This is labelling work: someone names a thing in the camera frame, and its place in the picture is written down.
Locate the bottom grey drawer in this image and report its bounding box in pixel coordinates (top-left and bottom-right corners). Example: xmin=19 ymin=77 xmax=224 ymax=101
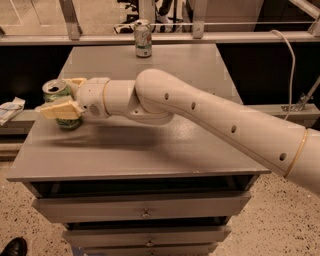
xmin=72 ymin=244 xmax=217 ymax=256

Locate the white green soda can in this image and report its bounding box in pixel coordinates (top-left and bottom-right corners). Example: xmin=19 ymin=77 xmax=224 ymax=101
xmin=134 ymin=19 xmax=152 ymax=58

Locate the white folded cloth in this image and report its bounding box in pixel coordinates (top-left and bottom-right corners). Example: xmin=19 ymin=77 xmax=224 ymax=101
xmin=0 ymin=97 xmax=25 ymax=126

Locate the grey metal railing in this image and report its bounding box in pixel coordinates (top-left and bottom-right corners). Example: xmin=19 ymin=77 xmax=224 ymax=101
xmin=0 ymin=0 xmax=320 ymax=46

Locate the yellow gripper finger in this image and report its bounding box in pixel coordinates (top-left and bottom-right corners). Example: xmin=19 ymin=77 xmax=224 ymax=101
xmin=64 ymin=78 xmax=87 ymax=95
xmin=35 ymin=100 xmax=83 ymax=120

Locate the middle grey drawer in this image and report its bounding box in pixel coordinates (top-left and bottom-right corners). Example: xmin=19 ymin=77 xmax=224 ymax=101
xmin=63 ymin=226 xmax=231 ymax=248

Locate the green La Croix can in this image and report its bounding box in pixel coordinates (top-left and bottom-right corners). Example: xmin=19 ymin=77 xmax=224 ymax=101
xmin=42 ymin=79 xmax=82 ymax=130

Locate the black shoe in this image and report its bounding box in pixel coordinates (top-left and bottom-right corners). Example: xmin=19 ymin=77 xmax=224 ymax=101
xmin=0 ymin=237 xmax=27 ymax=256

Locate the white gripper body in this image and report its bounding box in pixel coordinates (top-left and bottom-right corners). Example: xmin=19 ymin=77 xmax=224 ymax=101
xmin=76 ymin=78 xmax=110 ymax=119

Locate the grey drawer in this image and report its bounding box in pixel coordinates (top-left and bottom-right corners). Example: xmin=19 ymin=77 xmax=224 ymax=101
xmin=63 ymin=226 xmax=231 ymax=248
xmin=33 ymin=191 xmax=251 ymax=223
xmin=72 ymin=244 xmax=217 ymax=256

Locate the grey drawer cabinet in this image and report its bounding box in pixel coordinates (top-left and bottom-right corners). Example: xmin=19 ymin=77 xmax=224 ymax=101
xmin=5 ymin=43 xmax=273 ymax=256

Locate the top grey drawer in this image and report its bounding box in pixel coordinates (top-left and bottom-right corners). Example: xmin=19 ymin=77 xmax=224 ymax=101
xmin=33 ymin=191 xmax=251 ymax=223

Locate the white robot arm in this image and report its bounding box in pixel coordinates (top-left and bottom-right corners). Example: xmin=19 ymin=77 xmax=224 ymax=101
xmin=38 ymin=69 xmax=320 ymax=195

